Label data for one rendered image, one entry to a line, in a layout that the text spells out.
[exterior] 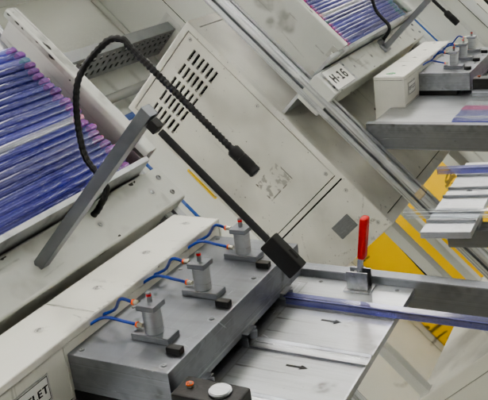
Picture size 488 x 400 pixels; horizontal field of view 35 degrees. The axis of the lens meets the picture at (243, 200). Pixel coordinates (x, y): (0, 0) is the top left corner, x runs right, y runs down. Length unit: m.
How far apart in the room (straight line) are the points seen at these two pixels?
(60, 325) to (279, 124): 1.14
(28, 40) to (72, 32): 2.88
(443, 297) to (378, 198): 0.91
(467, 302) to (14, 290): 0.57
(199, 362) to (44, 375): 0.17
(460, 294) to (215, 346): 0.34
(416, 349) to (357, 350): 3.18
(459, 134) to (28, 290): 1.11
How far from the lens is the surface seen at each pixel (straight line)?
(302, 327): 1.00
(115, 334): 0.92
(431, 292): 1.07
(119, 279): 1.01
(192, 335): 0.89
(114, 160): 0.87
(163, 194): 1.21
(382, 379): 3.80
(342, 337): 0.97
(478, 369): 2.05
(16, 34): 1.33
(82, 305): 0.96
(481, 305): 1.07
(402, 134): 1.84
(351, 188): 1.92
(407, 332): 4.15
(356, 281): 1.07
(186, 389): 0.82
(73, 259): 1.05
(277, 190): 2.01
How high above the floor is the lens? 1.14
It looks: 5 degrees up
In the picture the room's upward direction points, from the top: 45 degrees counter-clockwise
